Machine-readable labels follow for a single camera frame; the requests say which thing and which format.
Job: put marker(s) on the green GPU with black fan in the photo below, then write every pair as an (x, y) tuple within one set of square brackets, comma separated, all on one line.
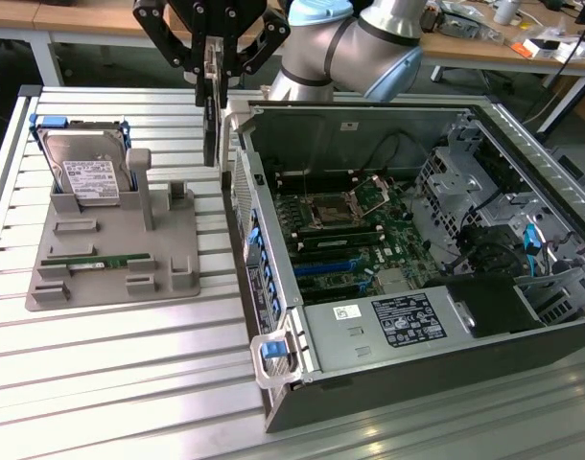
[(211, 139)]

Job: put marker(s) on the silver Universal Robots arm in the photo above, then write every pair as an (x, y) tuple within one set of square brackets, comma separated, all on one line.
[(359, 43)]

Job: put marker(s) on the RAM slot with white clips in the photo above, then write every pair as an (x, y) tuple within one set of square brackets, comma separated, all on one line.
[(316, 169), (316, 177), (298, 247), (333, 233)]

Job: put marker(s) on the hard disk with blue carrier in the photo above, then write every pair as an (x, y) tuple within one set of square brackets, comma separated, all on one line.
[(88, 170)]

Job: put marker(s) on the thin metal locking lever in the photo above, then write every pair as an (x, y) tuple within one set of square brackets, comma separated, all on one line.
[(305, 179)]

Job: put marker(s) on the CPU socket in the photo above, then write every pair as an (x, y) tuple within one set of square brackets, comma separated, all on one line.
[(328, 213)]

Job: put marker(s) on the metal socket cover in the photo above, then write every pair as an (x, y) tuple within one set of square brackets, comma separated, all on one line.
[(374, 196)]

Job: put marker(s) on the cluttered wooden desk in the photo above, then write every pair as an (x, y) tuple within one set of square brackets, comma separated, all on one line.
[(465, 48)]

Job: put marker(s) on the green RAM stick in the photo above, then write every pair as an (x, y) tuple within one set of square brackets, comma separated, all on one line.
[(100, 262), (340, 243)]

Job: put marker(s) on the metal disk bay cage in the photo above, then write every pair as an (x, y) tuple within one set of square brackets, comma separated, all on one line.
[(446, 191)]

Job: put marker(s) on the blue expansion slot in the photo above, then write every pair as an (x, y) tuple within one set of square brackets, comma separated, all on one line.
[(321, 269)]

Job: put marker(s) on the white cylinder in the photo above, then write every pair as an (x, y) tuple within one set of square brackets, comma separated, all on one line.
[(507, 12)]

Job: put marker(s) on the grey plastic parts rack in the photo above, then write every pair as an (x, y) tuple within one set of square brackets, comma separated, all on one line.
[(110, 282)]

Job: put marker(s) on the green Dell motherboard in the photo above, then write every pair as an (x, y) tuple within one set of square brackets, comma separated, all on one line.
[(393, 244)]

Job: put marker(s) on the long black expansion slot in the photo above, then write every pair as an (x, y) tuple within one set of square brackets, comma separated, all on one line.
[(331, 289)]

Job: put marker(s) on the orange and black box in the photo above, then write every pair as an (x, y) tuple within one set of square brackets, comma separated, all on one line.
[(534, 48)]

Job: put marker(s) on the silver chipset heatsink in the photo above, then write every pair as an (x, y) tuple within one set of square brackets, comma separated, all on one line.
[(395, 282)]

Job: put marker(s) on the silver power supply with labels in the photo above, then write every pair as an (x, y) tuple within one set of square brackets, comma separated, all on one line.
[(345, 340)]

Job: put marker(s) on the black plastic shroud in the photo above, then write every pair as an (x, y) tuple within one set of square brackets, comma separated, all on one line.
[(494, 306)]

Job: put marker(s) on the open black PC case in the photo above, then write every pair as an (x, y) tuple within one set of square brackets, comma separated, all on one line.
[(417, 383)]

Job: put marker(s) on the perforated metal disk bay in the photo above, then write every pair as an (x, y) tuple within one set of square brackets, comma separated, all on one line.
[(556, 302)]

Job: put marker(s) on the wooden desk with white frame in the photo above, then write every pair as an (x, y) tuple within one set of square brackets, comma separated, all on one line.
[(57, 14)]

